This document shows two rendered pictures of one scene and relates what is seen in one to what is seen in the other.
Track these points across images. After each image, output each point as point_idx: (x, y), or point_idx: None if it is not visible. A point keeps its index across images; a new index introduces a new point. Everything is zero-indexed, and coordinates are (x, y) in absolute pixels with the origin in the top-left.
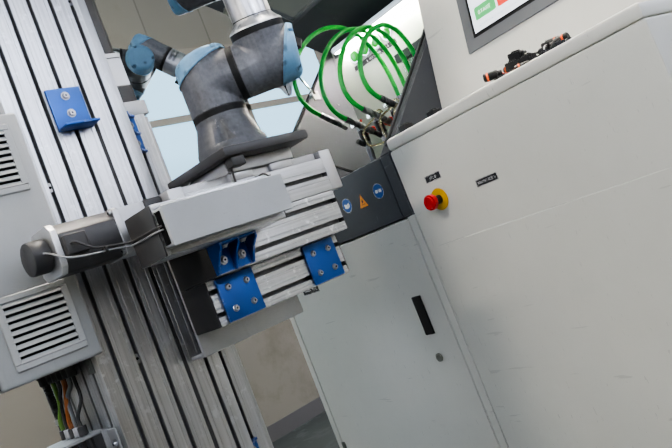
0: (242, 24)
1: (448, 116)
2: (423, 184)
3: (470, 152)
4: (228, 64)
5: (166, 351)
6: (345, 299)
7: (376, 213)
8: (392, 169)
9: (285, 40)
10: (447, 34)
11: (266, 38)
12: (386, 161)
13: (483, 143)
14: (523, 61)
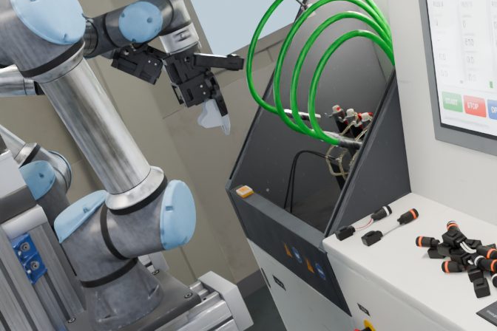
0: (113, 202)
1: (370, 279)
2: (356, 306)
3: (393, 325)
4: (103, 239)
5: None
6: (308, 318)
7: (322, 285)
8: (330, 268)
9: (161, 224)
10: (416, 94)
11: (140, 221)
12: (324, 257)
13: (402, 330)
14: (453, 260)
